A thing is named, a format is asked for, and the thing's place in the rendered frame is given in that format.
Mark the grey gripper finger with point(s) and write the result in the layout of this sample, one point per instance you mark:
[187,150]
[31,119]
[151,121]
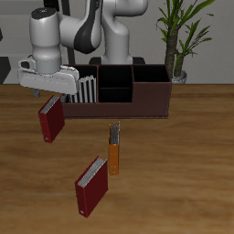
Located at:
[37,93]
[63,97]

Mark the green pot plant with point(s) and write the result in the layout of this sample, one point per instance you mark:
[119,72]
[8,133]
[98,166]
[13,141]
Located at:
[182,39]

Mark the striped book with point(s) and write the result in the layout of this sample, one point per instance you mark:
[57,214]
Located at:
[87,90]

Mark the red book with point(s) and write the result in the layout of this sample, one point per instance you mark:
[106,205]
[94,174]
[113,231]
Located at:
[51,119]
[92,187]

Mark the dark brown desk caddy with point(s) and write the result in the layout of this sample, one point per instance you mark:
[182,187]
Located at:
[122,91]

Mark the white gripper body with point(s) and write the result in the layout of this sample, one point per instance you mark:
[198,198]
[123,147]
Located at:
[48,79]

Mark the orange book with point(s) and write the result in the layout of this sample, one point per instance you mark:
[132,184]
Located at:
[114,149]

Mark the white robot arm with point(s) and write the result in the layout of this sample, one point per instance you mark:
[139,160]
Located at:
[115,36]

